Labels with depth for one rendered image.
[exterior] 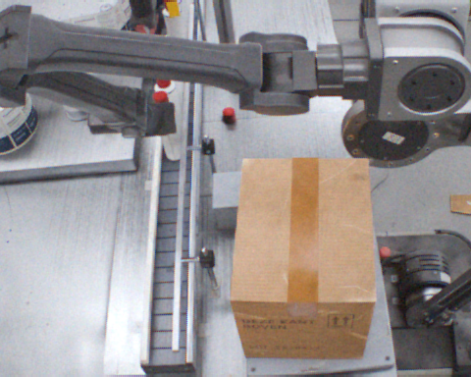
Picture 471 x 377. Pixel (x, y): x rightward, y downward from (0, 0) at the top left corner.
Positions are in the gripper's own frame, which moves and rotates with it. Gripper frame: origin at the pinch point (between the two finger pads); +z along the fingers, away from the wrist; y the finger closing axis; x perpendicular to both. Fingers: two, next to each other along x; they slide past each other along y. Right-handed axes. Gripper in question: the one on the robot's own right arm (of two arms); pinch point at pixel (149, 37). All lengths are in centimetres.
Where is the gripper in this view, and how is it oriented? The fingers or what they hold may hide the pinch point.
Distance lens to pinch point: 163.4
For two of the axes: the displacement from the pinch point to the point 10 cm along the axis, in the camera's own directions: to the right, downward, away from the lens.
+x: 9.9, -0.7, -0.8
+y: 0.1, 7.9, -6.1
